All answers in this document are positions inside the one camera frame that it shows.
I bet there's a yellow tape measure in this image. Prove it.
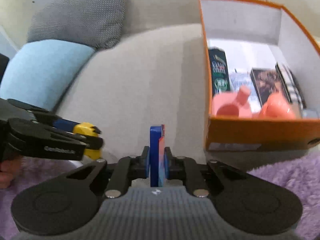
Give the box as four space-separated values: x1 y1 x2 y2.
73 122 104 160

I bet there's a blue Super Deer box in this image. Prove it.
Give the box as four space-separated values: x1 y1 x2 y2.
150 125 165 187

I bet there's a dark Clear shampoo bottle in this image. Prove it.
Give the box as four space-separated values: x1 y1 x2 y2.
208 47 231 95

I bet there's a white Vaseline lotion tube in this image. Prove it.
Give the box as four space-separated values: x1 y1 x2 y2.
229 73 261 113

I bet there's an anime art card box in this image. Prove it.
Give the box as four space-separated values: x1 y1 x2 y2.
250 68 288 106

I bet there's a plaid checkered case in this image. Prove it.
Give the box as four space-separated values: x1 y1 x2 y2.
276 63 306 109

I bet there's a person's left hand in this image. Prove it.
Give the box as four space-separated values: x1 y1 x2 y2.
0 156 22 189

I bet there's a light blue cushion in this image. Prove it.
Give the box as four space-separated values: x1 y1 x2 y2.
1 40 95 111

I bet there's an orange plastic toy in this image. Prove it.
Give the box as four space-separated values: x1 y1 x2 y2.
211 86 298 120

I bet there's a beige sofa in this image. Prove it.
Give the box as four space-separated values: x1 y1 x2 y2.
0 0 320 170

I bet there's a houndstooth black white cushion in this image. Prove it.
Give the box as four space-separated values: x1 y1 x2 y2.
27 0 126 49

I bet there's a purple fluffy blanket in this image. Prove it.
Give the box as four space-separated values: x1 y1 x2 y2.
0 152 320 240

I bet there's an orange cardboard box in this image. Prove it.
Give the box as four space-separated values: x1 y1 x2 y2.
199 0 319 152

